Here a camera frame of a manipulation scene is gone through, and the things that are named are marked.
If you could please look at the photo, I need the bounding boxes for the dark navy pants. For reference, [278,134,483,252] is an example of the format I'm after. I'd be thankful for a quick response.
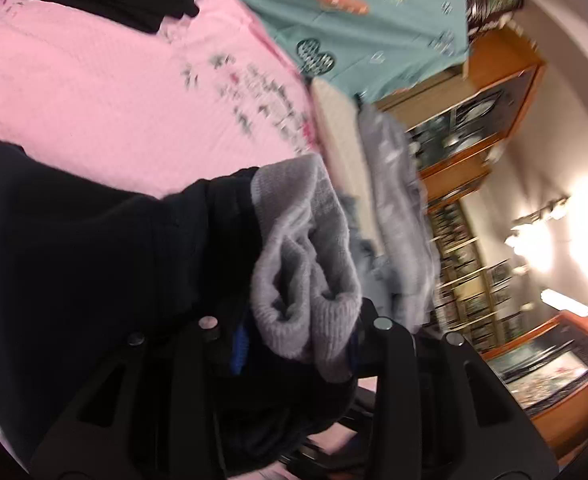
[0,142,357,470]

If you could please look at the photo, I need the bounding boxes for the wooden glass-top cabinet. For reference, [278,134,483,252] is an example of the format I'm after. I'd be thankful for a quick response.
[484,311,588,466]

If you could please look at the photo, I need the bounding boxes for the grey fleece garment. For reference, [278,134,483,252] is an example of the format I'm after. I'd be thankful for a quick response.
[249,153,395,384]

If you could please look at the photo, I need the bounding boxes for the wooden display cabinet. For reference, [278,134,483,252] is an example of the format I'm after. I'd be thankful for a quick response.
[377,26,546,353]

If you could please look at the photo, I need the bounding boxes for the cream quilted pillow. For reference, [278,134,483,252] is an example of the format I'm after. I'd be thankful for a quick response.
[310,77,384,256]

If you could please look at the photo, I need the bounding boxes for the teal heart-print pillow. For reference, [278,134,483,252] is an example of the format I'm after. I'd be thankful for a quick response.
[241,0,469,103]

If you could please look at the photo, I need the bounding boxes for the wall lamp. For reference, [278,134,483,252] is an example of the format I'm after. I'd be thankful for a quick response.
[504,195,588,318]

